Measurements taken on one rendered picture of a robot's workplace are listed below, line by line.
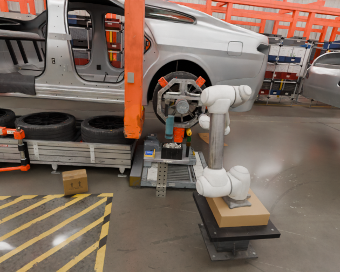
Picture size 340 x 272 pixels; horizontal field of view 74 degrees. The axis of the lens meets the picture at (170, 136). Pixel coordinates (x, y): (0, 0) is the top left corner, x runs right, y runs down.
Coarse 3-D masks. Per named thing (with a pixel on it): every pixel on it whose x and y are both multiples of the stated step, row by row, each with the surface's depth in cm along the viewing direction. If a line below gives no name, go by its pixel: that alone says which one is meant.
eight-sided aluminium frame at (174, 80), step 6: (174, 78) 245; (168, 84) 242; (162, 90) 244; (204, 108) 253; (162, 114) 254; (192, 120) 262; (198, 120) 258; (174, 126) 260; (180, 126) 260; (186, 126) 260
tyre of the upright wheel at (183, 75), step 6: (174, 72) 258; (180, 72) 252; (186, 72) 256; (168, 78) 248; (180, 78) 248; (186, 78) 248; (192, 78) 249; (204, 84) 254; (156, 90) 252; (156, 96) 255; (156, 102) 257; (156, 108) 260; (156, 114) 263; (162, 120) 265; (192, 126) 270
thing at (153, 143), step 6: (150, 138) 270; (156, 138) 270; (144, 144) 256; (150, 144) 256; (156, 144) 256; (144, 150) 259; (150, 150) 257; (156, 150) 257; (144, 162) 269; (150, 162) 269
